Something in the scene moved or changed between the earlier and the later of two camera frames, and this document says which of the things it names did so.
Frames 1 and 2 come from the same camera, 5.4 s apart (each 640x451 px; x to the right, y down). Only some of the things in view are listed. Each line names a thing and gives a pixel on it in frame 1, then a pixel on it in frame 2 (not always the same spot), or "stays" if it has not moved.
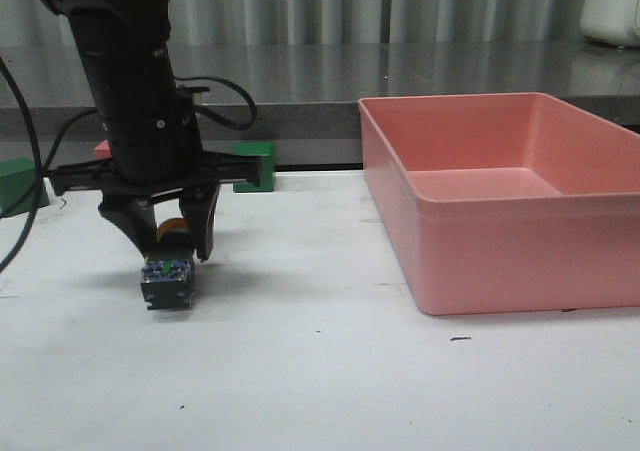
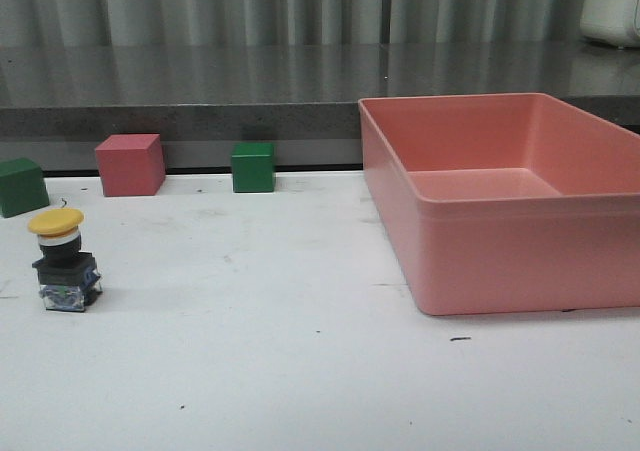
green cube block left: x=19 y=179 stays
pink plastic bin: x=505 y=202 stays
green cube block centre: x=264 y=150 stays
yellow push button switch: x=166 y=278 -> x=67 y=276
